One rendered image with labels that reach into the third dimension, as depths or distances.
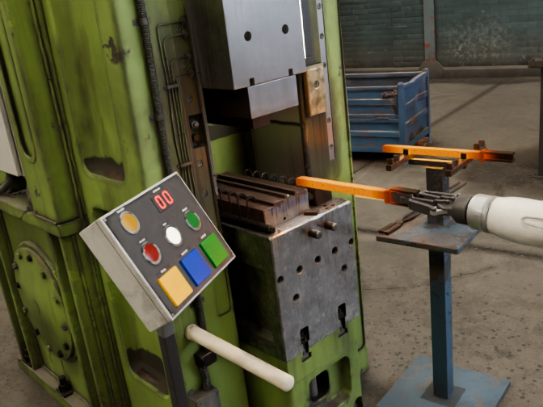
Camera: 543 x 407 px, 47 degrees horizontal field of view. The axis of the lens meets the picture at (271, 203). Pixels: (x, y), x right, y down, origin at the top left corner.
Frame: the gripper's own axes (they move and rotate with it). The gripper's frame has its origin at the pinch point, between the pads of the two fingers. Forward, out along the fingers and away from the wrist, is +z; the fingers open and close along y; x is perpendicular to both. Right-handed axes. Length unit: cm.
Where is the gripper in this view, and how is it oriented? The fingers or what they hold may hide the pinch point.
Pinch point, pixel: (404, 196)
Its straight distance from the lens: 170.1
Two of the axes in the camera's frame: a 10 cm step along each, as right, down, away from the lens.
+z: -6.8, -1.8, 7.1
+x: -1.1, -9.3, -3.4
